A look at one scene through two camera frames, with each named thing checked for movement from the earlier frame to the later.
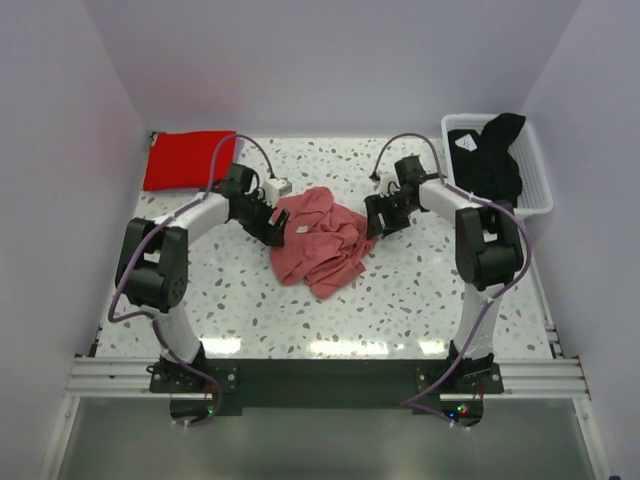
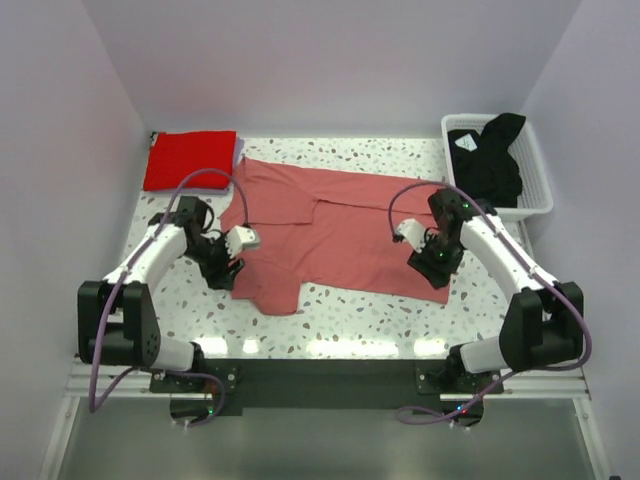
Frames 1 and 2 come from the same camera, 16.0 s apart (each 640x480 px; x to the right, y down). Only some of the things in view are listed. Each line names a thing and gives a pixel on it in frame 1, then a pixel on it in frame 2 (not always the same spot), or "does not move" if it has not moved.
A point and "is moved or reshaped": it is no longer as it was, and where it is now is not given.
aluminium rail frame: (524, 379) does not move
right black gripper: (375, 205) -> (436, 274)
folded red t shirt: (184, 159) does not move
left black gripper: (272, 235) -> (220, 277)
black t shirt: (483, 165) does not move
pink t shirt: (324, 242) is moved or reshaped
